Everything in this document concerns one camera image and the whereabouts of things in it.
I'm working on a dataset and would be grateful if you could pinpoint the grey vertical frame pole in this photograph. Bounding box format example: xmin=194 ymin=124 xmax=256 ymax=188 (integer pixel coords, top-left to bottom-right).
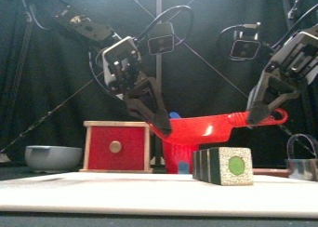
xmin=149 ymin=0 xmax=167 ymax=168

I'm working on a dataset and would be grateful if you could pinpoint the red wooden box with knob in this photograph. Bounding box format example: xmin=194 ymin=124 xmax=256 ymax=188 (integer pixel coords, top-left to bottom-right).
xmin=79 ymin=120 xmax=154 ymax=174

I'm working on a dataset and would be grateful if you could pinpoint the thin diagonal frame brace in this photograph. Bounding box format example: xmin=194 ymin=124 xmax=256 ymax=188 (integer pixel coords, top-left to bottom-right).
xmin=0 ymin=0 xmax=208 ymax=154
xmin=120 ymin=0 xmax=251 ymax=99

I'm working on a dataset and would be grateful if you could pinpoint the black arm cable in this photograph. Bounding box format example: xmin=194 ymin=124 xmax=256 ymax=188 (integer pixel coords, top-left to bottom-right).
xmin=272 ymin=2 xmax=318 ymax=48

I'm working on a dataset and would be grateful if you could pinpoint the toy sushi piece black wrap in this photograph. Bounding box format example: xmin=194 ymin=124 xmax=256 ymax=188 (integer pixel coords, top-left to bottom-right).
xmin=191 ymin=150 xmax=200 ymax=180
xmin=203 ymin=148 xmax=211 ymax=184
xmin=207 ymin=146 xmax=255 ymax=187
xmin=198 ymin=149 xmax=204 ymax=182

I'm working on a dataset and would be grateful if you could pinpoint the black looped camera cable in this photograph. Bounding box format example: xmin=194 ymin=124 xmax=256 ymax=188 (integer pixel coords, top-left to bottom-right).
xmin=216 ymin=21 xmax=262 ymax=60
xmin=135 ymin=5 xmax=195 ymax=48

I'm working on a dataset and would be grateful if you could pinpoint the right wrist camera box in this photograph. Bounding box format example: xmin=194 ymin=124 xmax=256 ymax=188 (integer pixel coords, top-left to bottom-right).
xmin=228 ymin=27 xmax=263 ymax=61

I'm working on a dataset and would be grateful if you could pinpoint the grey bowl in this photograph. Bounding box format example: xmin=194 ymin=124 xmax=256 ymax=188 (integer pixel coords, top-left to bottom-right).
xmin=24 ymin=144 xmax=84 ymax=175

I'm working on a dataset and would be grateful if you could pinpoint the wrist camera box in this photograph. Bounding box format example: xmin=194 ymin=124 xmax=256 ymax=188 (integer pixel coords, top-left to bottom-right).
xmin=147 ymin=20 xmax=178 ymax=57
xmin=228 ymin=27 xmax=263 ymax=61

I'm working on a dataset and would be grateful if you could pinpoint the metal basket with handle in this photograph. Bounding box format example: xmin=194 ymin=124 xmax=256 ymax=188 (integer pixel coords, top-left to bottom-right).
xmin=284 ymin=133 xmax=318 ymax=182

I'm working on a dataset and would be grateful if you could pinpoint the wooden plate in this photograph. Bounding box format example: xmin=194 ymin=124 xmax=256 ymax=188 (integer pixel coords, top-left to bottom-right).
xmin=252 ymin=167 xmax=290 ymax=179

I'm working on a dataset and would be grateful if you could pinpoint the white cutting board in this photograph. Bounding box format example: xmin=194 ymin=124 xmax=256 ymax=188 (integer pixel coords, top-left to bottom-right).
xmin=0 ymin=170 xmax=318 ymax=220

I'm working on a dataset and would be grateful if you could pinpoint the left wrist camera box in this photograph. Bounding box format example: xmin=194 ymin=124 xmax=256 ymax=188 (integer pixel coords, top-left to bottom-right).
xmin=147 ymin=20 xmax=178 ymax=57

